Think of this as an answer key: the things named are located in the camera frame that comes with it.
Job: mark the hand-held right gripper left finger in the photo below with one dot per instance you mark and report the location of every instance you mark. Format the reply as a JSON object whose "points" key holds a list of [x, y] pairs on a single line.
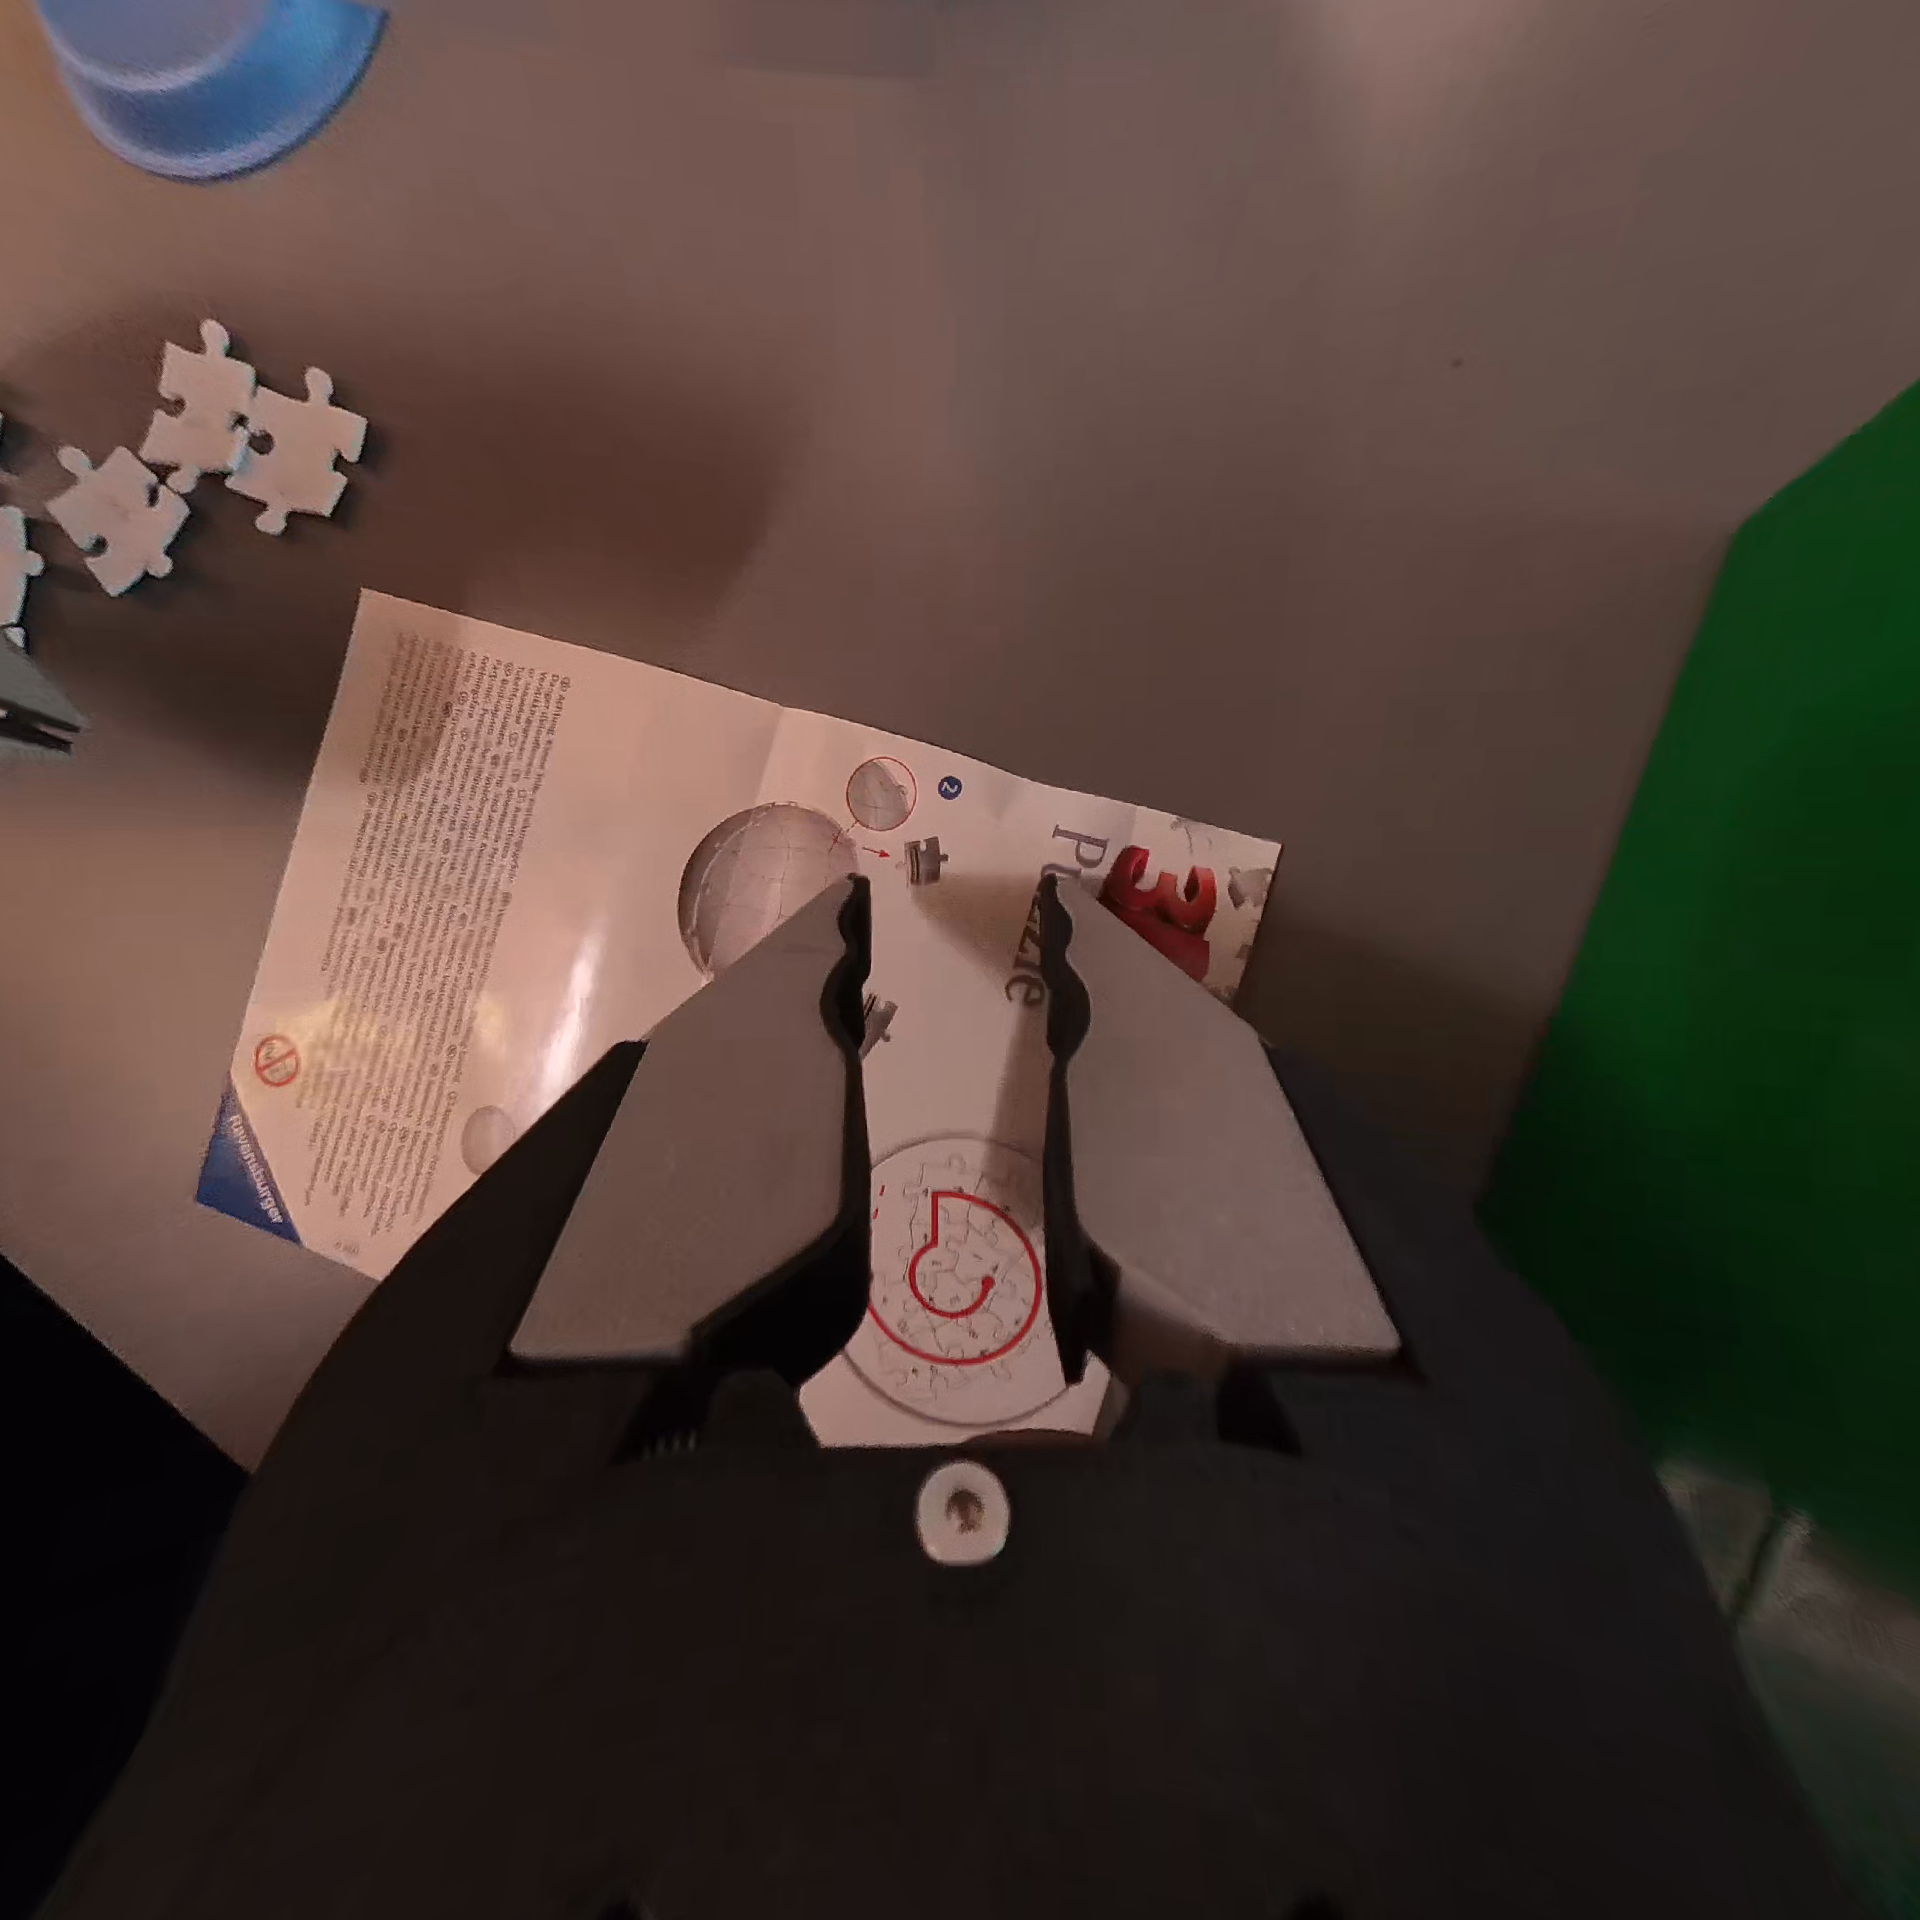
{"points": [[706, 1171]]}

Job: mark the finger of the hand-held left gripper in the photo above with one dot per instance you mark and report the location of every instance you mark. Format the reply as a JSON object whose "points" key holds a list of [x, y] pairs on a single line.
{"points": [[31, 704]]}

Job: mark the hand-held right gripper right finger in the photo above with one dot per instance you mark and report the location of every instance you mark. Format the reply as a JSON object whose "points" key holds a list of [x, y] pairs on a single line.
{"points": [[1214, 1184]]}

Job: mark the blue white puzzle piece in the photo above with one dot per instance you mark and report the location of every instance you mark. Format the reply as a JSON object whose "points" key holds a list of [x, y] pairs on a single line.
{"points": [[203, 405], [300, 441]]}

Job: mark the blue round puzzle stand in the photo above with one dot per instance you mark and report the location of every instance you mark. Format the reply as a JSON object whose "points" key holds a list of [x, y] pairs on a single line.
{"points": [[224, 76]]}

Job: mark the white instruction leaflet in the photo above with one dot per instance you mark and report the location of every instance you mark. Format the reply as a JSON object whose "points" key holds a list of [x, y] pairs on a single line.
{"points": [[524, 901]]}

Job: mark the green storage bin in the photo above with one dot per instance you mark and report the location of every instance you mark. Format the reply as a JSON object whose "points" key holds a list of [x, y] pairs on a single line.
{"points": [[1771, 901]]}

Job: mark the person's dark clothed body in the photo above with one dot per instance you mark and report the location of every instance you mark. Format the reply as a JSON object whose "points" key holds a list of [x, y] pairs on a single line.
{"points": [[90, 1425]]}

